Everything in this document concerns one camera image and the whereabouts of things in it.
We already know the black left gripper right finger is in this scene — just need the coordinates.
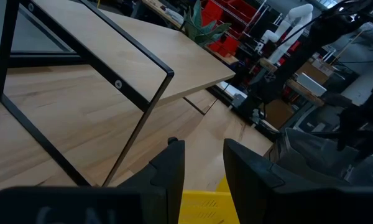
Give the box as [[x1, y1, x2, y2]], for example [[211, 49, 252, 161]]
[[223, 138, 299, 224]]

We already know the yellow plastic basket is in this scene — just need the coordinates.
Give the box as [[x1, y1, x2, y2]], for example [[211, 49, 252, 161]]
[[177, 175, 241, 224]]

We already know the wooden shelf with black frame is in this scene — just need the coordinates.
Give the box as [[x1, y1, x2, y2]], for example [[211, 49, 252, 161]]
[[0, 0, 236, 187]]

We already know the red storage bin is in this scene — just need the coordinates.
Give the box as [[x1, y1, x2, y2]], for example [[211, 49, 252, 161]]
[[226, 0, 259, 19], [201, 0, 228, 21], [210, 35, 240, 58]]

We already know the brown cardboard box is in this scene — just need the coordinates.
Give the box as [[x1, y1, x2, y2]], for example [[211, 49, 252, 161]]
[[295, 60, 335, 85], [264, 99, 295, 130]]

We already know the green plant in white pot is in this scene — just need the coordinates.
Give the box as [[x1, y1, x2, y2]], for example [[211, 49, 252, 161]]
[[182, 0, 233, 48]]

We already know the white box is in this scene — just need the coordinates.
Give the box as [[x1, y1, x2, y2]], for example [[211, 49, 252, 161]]
[[297, 73, 327, 97]]

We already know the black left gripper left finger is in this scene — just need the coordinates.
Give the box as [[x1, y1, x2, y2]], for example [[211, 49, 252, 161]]
[[116, 136, 186, 224]]

